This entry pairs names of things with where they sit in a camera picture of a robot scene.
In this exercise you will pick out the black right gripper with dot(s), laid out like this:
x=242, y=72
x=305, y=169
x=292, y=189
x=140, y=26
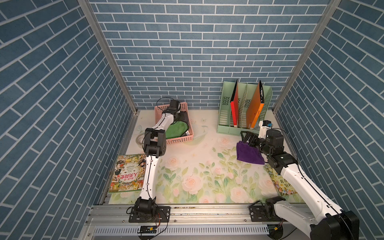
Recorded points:
x=254, y=137

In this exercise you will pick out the purple square dishcloth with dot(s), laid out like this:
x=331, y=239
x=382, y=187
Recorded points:
x=248, y=154

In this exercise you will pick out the green grey microfibre cloth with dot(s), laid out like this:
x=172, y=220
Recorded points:
x=179, y=127

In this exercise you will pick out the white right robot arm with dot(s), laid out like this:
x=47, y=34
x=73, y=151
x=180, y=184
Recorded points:
x=328, y=221

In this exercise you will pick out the pink perforated plastic basket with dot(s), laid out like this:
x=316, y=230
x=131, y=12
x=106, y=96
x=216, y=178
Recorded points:
x=190, y=133

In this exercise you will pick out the green plastic file organiser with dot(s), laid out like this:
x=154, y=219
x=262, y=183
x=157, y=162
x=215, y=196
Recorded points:
x=246, y=92

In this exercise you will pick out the orange folder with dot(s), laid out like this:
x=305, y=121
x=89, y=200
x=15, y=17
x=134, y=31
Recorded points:
x=255, y=107

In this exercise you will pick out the red folder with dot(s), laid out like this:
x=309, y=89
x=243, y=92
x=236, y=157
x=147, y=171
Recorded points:
x=235, y=105

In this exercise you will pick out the clear packing tape roll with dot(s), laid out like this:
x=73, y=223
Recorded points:
x=140, y=139

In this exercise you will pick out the floral table mat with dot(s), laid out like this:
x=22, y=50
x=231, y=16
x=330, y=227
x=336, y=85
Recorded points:
x=206, y=170

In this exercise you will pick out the right picture book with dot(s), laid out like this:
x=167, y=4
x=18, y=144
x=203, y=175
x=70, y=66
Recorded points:
x=282, y=187

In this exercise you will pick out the picture book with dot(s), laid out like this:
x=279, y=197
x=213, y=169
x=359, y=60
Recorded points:
x=282, y=187
x=128, y=174

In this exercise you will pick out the left picture book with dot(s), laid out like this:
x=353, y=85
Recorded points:
x=128, y=174

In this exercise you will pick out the black right controller box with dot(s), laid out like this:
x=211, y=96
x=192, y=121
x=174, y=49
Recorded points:
x=275, y=232

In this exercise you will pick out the black controller box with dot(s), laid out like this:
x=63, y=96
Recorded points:
x=152, y=230
x=275, y=232

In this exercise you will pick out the black left controller box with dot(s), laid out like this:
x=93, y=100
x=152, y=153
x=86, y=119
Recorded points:
x=152, y=230

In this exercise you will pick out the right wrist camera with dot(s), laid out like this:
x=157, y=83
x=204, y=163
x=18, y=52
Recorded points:
x=264, y=126

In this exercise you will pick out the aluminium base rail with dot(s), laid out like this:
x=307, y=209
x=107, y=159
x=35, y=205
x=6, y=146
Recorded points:
x=178, y=220

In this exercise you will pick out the aluminium corner post right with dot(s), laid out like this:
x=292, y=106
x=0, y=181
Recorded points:
x=318, y=30

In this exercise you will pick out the aluminium corner post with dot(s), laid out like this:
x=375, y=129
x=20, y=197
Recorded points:
x=318, y=30
x=95, y=26

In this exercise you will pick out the aluminium corner post left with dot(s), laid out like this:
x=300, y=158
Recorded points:
x=95, y=26

